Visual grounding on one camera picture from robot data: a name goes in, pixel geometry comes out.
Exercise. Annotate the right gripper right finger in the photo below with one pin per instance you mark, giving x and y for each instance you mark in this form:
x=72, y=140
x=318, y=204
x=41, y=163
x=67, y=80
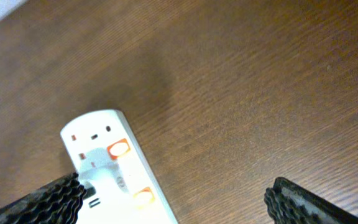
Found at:
x=289, y=203

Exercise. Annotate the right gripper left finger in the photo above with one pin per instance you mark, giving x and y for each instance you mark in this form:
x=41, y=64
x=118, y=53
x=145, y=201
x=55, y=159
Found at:
x=56, y=202

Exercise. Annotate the white USB charger plug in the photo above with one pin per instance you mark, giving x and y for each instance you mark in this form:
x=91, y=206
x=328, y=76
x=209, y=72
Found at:
x=98, y=170

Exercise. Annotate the white power strip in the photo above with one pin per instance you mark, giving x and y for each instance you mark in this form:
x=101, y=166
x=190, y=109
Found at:
x=145, y=202

